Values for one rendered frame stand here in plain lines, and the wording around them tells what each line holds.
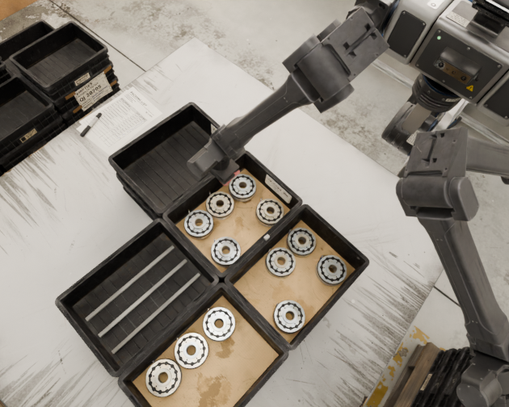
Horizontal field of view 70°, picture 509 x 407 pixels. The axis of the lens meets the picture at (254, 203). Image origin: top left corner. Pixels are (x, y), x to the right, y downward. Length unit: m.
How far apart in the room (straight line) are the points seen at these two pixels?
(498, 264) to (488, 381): 1.90
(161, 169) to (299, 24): 2.23
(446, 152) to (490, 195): 2.31
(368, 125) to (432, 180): 2.21
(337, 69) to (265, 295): 0.85
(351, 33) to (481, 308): 0.53
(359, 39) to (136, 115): 1.30
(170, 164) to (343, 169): 0.75
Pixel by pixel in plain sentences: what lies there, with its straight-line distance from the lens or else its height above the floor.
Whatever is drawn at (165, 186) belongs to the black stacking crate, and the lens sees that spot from 1.42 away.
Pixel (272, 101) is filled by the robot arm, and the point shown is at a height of 1.54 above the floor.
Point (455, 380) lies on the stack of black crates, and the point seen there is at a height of 0.41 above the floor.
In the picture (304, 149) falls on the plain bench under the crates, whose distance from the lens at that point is 1.69.
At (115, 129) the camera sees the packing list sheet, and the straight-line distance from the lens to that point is 1.76.
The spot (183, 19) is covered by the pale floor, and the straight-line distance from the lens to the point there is 3.33.
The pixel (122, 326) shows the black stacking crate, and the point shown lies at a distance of 1.29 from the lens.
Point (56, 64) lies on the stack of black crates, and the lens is 2.41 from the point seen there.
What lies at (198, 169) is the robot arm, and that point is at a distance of 0.95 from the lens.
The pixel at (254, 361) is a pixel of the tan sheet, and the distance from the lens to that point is 1.25.
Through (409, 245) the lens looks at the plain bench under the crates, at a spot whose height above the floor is 0.70.
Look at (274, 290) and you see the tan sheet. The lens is 1.28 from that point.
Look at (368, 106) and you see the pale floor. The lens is 2.93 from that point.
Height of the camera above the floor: 2.07
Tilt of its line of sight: 64 degrees down
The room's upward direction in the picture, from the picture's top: 11 degrees clockwise
